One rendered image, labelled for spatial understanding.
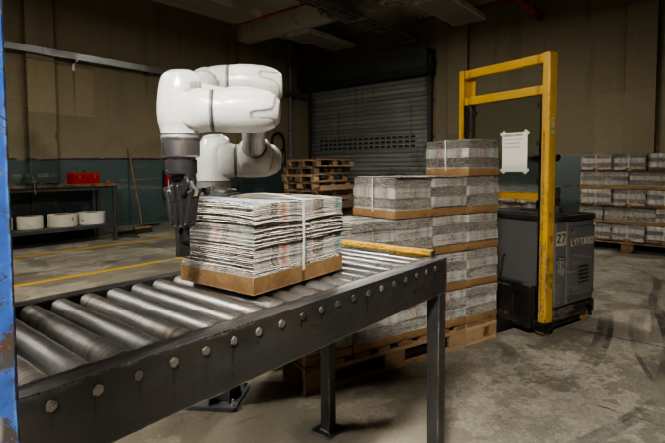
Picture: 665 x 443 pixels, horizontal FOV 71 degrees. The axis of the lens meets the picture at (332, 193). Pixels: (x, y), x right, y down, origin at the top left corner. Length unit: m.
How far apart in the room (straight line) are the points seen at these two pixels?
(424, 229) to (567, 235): 1.23
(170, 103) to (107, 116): 7.79
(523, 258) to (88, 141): 7.11
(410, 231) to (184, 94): 1.79
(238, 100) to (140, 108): 8.10
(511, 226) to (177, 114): 2.89
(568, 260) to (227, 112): 2.93
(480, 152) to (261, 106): 2.11
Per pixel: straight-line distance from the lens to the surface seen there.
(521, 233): 3.61
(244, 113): 1.13
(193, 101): 1.15
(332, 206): 1.37
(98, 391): 0.85
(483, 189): 3.08
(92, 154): 8.78
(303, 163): 9.01
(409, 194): 2.64
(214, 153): 2.21
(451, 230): 2.90
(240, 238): 1.18
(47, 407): 0.83
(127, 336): 1.01
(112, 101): 9.00
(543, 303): 3.41
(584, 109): 8.92
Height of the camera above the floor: 1.11
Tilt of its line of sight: 3 degrees down
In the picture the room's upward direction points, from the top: straight up
